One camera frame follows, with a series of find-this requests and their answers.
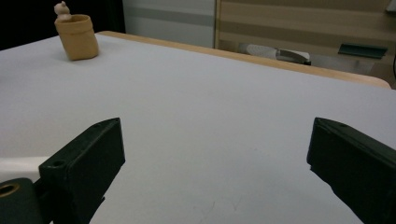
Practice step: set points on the dark green tray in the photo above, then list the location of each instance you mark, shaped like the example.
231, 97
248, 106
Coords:
362, 50

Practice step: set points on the white and grey device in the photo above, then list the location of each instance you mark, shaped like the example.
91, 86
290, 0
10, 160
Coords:
275, 53

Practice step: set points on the tan fabric pouch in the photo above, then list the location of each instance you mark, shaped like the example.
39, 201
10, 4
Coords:
77, 39

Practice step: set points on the white cabinet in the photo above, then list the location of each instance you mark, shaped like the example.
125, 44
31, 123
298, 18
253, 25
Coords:
169, 21

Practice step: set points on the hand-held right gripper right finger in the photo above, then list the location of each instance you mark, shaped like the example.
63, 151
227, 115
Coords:
355, 165

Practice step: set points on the small pale figurine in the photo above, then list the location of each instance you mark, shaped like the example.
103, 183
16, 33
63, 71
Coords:
62, 11

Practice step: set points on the black curtain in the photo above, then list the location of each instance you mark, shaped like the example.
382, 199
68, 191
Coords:
28, 18

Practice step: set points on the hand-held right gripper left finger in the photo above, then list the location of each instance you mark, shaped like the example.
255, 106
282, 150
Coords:
84, 161

